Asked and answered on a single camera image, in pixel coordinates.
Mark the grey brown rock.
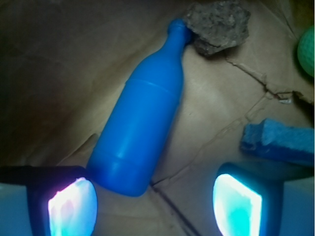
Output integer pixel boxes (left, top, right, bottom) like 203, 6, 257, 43
183, 0, 251, 57

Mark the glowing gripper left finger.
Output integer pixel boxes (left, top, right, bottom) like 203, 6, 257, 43
0, 166, 98, 236

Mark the brown paper bag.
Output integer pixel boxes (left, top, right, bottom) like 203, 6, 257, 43
0, 0, 315, 236

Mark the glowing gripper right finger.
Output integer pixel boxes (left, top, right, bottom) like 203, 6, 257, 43
213, 162, 315, 236

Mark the green dimpled ball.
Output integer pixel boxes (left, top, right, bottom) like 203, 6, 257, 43
297, 25, 315, 78

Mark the blue plastic bottle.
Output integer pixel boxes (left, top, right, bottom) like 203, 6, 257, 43
87, 19, 191, 197

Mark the blue sponge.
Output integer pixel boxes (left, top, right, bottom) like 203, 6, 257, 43
240, 118, 315, 168

